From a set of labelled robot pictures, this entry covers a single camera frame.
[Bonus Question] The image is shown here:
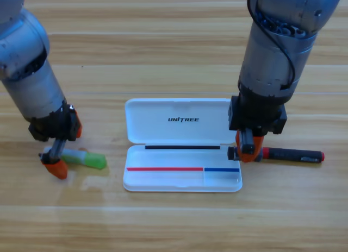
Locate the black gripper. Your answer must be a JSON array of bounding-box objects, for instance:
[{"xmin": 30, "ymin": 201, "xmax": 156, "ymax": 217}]
[
  {"xmin": 227, "ymin": 93, "xmax": 288, "ymax": 163},
  {"xmin": 28, "ymin": 99, "xmax": 83, "ymax": 180}
]

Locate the green highlighter pen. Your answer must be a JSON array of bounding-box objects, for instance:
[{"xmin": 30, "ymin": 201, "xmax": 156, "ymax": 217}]
[{"xmin": 43, "ymin": 146, "xmax": 107, "ymax": 170}]

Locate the red and black marker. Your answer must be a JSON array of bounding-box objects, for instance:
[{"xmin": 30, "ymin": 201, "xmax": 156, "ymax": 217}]
[{"xmin": 261, "ymin": 147, "xmax": 325, "ymax": 164}]

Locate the white Unitree pencil case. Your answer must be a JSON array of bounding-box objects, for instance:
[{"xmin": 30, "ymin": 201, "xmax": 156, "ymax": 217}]
[{"xmin": 122, "ymin": 98, "xmax": 243, "ymax": 193}]

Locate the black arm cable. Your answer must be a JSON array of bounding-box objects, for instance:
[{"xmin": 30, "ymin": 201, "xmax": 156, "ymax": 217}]
[{"xmin": 246, "ymin": 0, "xmax": 296, "ymax": 90}]

